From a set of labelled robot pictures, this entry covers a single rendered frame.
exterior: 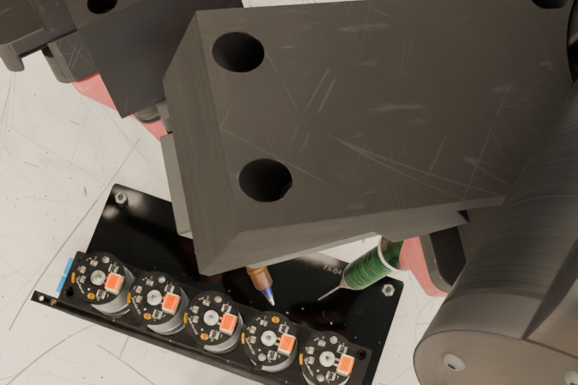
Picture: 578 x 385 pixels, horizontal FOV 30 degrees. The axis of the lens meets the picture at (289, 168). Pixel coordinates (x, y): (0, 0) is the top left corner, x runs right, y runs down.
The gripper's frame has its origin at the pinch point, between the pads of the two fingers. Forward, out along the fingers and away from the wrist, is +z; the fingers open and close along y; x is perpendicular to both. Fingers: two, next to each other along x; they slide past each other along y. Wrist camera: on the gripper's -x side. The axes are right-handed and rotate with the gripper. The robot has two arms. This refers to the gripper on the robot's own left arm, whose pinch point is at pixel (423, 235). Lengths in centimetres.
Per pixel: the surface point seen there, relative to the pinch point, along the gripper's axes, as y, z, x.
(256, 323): -0.1, 15.4, -1.6
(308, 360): 2.0, 14.8, 0.3
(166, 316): -1.3, 16.7, -5.3
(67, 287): -4.6, 23.0, -8.7
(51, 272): -5.8, 24.6, -9.2
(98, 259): -4.6, 17.6, -7.8
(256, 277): -1.6, 12.0, -2.2
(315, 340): 1.2, 14.7, 0.8
